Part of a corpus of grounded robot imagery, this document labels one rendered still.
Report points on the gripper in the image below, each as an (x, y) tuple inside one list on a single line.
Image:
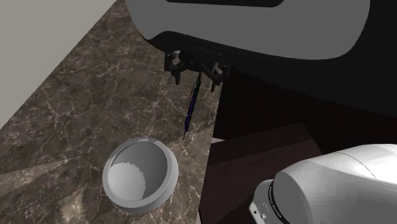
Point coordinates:
[(194, 60)]

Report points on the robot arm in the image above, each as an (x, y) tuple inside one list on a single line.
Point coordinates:
[(248, 28)]

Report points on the dark blue pen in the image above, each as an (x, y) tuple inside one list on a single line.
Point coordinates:
[(193, 104)]

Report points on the dark robot stand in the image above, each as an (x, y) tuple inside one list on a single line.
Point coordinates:
[(248, 161)]

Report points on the grey round bowl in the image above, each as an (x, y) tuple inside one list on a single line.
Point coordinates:
[(139, 176)]

